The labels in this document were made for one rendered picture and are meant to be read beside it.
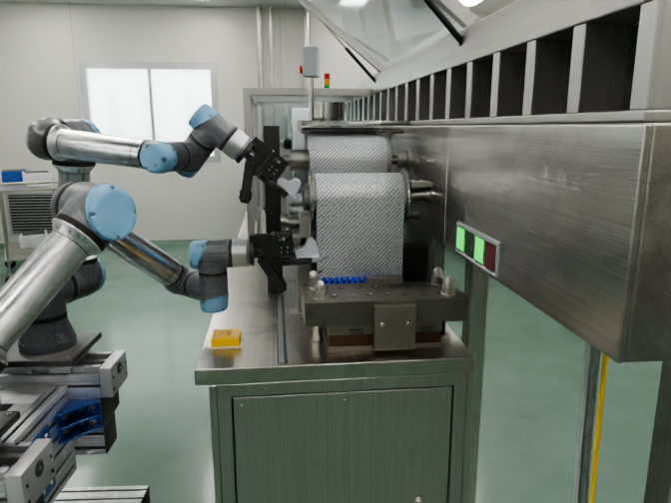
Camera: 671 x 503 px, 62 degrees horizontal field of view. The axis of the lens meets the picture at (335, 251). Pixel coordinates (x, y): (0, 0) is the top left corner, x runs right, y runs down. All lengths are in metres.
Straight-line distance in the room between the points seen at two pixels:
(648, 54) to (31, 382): 1.64
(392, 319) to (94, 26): 6.41
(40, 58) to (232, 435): 6.51
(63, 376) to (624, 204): 1.48
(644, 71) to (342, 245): 0.93
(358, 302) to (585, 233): 0.64
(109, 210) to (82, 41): 6.22
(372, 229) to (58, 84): 6.24
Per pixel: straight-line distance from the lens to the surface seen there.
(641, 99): 0.77
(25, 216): 7.69
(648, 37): 0.78
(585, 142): 0.85
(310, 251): 1.47
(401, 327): 1.35
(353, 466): 1.46
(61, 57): 7.46
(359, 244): 1.50
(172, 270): 1.54
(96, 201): 1.22
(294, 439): 1.40
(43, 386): 1.80
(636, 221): 0.76
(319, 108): 2.18
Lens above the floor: 1.44
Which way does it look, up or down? 13 degrees down
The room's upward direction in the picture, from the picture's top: straight up
